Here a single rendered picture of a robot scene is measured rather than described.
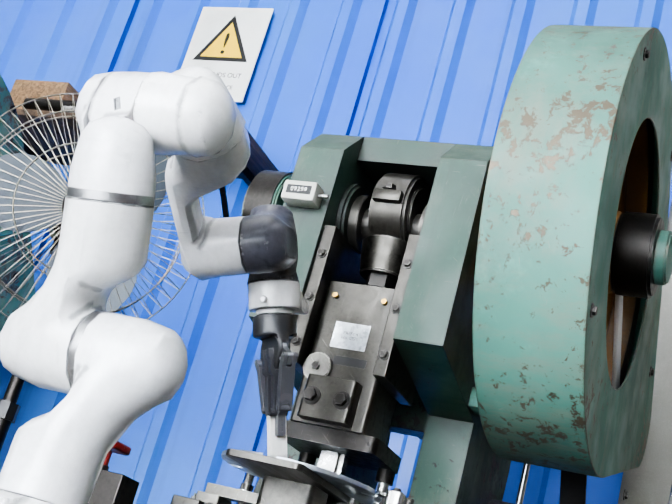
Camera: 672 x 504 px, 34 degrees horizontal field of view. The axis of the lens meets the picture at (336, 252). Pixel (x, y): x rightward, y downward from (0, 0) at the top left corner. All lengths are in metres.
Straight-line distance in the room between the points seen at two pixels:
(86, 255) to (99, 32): 3.15
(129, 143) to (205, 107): 0.11
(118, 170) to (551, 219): 0.68
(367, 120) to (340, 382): 1.84
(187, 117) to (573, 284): 0.65
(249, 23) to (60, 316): 2.84
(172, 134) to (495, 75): 2.37
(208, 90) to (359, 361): 0.77
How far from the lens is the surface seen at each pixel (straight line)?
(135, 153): 1.37
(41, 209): 2.61
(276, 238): 1.75
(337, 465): 2.06
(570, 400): 1.78
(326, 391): 2.00
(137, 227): 1.37
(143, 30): 4.36
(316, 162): 2.19
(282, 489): 1.91
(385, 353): 1.97
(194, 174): 1.61
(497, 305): 1.73
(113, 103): 1.45
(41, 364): 1.41
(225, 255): 1.76
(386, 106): 3.75
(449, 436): 2.21
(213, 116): 1.41
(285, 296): 1.82
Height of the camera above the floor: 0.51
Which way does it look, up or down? 20 degrees up
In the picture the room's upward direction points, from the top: 16 degrees clockwise
